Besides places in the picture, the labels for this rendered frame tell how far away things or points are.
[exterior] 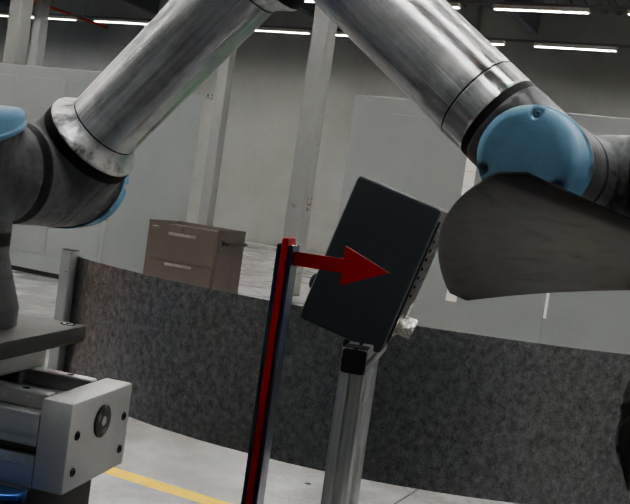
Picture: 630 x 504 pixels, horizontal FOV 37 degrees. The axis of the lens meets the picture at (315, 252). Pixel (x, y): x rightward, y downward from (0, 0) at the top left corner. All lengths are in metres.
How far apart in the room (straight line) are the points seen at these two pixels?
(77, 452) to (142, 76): 0.40
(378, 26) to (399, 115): 6.30
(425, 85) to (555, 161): 0.13
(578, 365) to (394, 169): 4.72
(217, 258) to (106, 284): 4.51
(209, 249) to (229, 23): 6.31
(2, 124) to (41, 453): 0.33
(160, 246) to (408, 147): 2.07
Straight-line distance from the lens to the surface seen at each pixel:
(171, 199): 11.11
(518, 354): 2.40
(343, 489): 1.14
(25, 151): 1.06
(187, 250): 7.39
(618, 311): 6.61
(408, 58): 0.75
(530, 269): 0.59
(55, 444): 0.96
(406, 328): 1.18
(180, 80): 1.05
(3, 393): 1.00
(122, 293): 2.76
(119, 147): 1.10
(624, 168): 0.82
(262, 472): 0.60
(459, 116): 0.73
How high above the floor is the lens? 1.22
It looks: 3 degrees down
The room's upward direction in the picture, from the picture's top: 8 degrees clockwise
